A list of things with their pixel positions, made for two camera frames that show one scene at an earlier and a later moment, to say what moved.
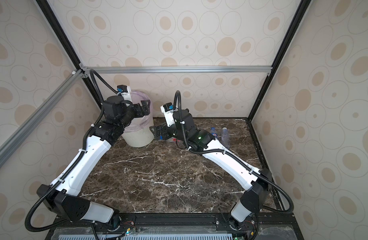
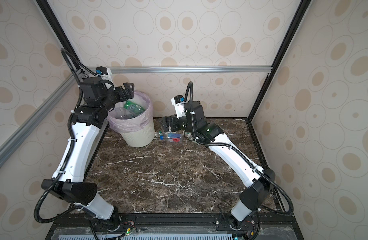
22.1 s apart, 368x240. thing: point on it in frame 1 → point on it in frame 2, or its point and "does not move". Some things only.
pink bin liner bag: x=143 y=122 does not move
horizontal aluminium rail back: x=177 y=70 does not move
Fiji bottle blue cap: x=173 y=139 does not move
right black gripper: x=155 y=132 → x=173 y=119
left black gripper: x=140 y=112 → x=122 y=90
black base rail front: x=262 y=226 does not move
